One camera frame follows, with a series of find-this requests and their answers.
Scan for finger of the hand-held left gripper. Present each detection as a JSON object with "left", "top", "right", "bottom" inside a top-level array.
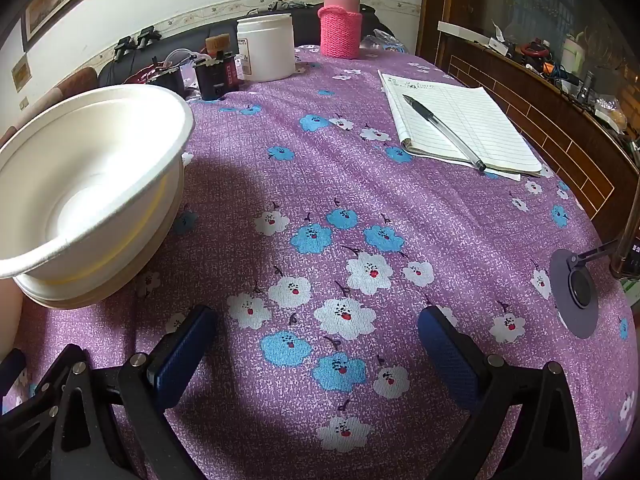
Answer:
[{"left": 0, "top": 349, "right": 27, "bottom": 400}]

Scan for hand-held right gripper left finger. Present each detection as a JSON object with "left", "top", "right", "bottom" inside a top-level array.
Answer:
[{"left": 0, "top": 304, "right": 218, "bottom": 480}]

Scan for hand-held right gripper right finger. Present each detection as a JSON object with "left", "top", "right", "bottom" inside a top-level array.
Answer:
[{"left": 417, "top": 305, "right": 585, "bottom": 480}]

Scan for large white bowl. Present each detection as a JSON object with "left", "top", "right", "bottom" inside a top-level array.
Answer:
[{"left": 12, "top": 157, "right": 187, "bottom": 297}]

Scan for small deep white bowl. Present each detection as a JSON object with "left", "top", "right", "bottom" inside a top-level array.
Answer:
[{"left": 0, "top": 84, "right": 195, "bottom": 281}]

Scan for purple floral tablecloth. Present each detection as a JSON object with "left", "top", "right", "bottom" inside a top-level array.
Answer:
[{"left": 0, "top": 42, "right": 632, "bottom": 480}]

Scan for black ballpoint pen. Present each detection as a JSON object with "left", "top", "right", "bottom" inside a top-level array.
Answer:
[{"left": 402, "top": 94, "right": 487, "bottom": 173}]

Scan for lined paper notebook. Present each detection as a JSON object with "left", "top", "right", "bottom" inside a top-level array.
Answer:
[{"left": 377, "top": 70, "right": 543, "bottom": 181}]

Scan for wooden sideboard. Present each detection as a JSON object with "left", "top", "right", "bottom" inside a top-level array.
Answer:
[{"left": 437, "top": 20, "right": 640, "bottom": 261}]

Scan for dark jar with cork top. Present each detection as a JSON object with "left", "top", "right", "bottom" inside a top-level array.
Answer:
[{"left": 194, "top": 33, "right": 240, "bottom": 101}]

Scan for brown upholstered chair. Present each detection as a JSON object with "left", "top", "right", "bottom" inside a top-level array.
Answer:
[{"left": 0, "top": 66, "right": 99, "bottom": 147}]

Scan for black clamp device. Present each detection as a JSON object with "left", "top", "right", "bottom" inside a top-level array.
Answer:
[
  {"left": 114, "top": 37, "right": 139, "bottom": 62},
  {"left": 137, "top": 26, "right": 162, "bottom": 51}
]

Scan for white plastic jar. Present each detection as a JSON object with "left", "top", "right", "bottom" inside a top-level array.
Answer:
[{"left": 236, "top": 14, "right": 296, "bottom": 82}]

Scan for colourful plastic bag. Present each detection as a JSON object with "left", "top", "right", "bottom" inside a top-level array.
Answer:
[{"left": 360, "top": 29, "right": 410, "bottom": 56}]

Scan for pink knit-sleeved bottle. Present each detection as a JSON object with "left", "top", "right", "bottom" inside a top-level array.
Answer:
[{"left": 318, "top": 0, "right": 363, "bottom": 59}]

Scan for black leather sofa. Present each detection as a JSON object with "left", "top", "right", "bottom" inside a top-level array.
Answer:
[{"left": 97, "top": 2, "right": 396, "bottom": 92}]

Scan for small yellow wall plaque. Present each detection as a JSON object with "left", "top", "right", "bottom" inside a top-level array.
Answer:
[{"left": 11, "top": 57, "right": 32, "bottom": 92}]

